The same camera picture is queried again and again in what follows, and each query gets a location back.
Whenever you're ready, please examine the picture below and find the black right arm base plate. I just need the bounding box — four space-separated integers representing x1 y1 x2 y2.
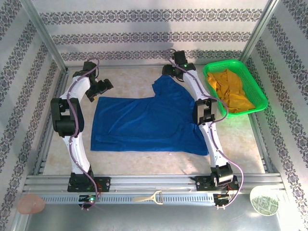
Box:
194 175 240 192

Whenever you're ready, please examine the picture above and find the slotted grey cable duct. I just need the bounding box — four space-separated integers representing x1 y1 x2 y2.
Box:
40 193 217 205

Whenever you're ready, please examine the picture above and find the aluminium frame post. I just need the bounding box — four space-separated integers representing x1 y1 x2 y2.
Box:
237 0 282 70
20 0 69 73

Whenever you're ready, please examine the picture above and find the aluminium mounting rail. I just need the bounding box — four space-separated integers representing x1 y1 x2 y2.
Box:
23 173 283 193

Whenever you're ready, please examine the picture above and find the blue t-shirt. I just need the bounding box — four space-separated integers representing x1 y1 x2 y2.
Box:
90 75 209 156

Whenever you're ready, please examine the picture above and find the cream vegetable peeler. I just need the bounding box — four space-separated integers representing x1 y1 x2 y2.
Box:
132 190 164 205

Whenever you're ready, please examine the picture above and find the green patterned bowl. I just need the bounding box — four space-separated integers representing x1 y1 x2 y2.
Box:
249 185 279 217

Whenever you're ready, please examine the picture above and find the pink round lump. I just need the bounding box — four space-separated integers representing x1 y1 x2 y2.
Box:
17 193 46 215

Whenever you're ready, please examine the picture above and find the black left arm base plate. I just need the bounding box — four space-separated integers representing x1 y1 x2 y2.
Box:
67 176 111 193

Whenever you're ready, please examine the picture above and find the orange cloth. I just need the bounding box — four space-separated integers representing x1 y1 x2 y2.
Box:
206 68 256 114

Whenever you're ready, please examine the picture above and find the aluminium back rail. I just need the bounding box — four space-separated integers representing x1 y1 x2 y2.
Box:
66 63 238 70

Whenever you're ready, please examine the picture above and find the green plastic basket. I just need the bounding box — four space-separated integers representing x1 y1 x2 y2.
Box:
203 59 269 119

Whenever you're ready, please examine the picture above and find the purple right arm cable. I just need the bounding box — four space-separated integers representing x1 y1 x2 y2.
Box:
166 49 244 209

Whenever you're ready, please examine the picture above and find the aluminium side rail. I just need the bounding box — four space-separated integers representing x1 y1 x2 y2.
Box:
234 66 280 174
33 68 70 175

